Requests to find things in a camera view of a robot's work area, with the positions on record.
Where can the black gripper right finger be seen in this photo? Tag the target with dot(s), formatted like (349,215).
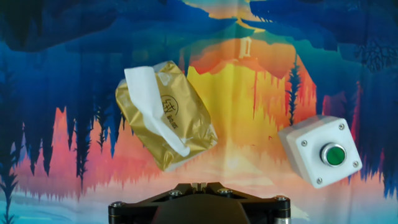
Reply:
(230,193)

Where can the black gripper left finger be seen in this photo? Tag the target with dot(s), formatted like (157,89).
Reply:
(174,192)

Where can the white napkin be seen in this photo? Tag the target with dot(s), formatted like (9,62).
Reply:
(143,90)

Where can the gold tissue pack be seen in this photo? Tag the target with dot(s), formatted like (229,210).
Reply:
(189,124)

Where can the white box with green button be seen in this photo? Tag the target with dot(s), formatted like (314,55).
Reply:
(308,155)

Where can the colourful forest print cloth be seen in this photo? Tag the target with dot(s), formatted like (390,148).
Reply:
(77,93)

